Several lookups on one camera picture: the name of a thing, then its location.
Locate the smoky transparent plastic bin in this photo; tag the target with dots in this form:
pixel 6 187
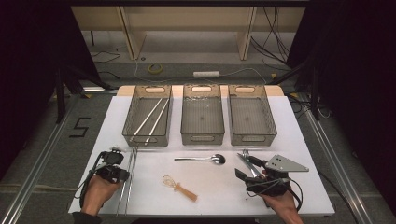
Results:
pixel 137 109
pixel 202 116
pixel 251 116

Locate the black metal stand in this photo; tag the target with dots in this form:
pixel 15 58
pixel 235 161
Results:
pixel 315 102
pixel 59 99

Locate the aluminium floor rail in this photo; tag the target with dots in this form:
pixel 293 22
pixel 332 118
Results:
pixel 40 161
pixel 336 161

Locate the metal spoon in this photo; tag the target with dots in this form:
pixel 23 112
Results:
pixel 218 159

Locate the yellow tape roll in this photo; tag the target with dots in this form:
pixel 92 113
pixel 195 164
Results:
pixel 150 69

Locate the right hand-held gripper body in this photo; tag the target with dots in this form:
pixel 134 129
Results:
pixel 281 165

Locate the black curtain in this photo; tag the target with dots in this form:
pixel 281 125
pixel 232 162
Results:
pixel 358 62
pixel 25 62

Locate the metal chopstick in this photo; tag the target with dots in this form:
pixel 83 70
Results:
pixel 129 193
pixel 123 193

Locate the white power strip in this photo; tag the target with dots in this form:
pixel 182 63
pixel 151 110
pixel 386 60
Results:
pixel 206 74

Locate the wooden shelf unit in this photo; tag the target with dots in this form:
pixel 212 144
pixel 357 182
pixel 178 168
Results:
pixel 134 37

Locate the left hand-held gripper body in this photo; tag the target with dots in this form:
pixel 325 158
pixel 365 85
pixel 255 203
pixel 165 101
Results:
pixel 112 158

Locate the person's left hand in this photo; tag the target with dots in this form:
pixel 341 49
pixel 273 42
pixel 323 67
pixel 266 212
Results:
pixel 96 196

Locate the person's right hand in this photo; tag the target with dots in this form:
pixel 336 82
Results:
pixel 281 203

